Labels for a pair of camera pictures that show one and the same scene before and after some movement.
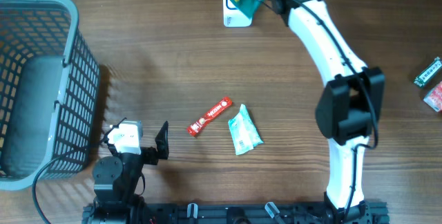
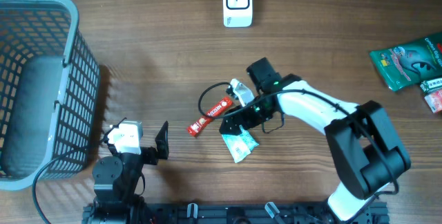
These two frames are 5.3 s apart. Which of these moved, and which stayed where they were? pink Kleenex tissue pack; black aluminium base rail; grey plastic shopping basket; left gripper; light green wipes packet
Moved: light green wipes packet
Stayed: grey plastic shopping basket; pink Kleenex tissue pack; left gripper; black aluminium base rail
